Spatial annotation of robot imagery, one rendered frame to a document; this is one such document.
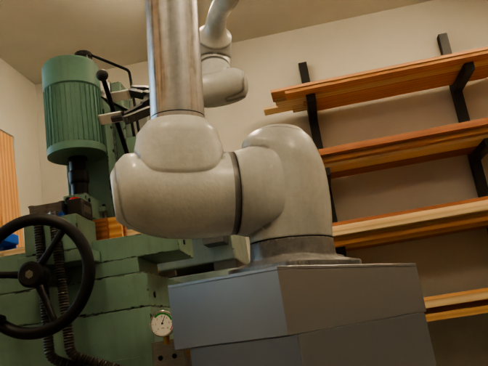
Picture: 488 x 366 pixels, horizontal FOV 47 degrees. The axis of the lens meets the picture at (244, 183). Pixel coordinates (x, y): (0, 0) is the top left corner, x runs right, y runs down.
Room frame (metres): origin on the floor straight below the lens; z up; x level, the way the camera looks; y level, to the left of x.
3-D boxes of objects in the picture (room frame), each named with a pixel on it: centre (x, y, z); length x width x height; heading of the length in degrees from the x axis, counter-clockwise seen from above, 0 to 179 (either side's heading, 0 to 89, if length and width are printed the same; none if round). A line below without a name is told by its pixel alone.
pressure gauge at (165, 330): (1.41, 0.25, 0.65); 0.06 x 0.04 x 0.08; 87
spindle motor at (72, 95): (1.63, 0.49, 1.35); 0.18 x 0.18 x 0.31
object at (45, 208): (1.44, 0.49, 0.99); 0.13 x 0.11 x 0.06; 87
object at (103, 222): (1.54, 0.48, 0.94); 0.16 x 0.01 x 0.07; 87
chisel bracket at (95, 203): (1.65, 0.49, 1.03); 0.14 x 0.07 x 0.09; 177
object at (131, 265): (1.57, 0.50, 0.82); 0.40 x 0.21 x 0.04; 87
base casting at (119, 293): (1.75, 0.49, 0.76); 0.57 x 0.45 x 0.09; 177
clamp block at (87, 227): (1.44, 0.49, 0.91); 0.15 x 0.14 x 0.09; 87
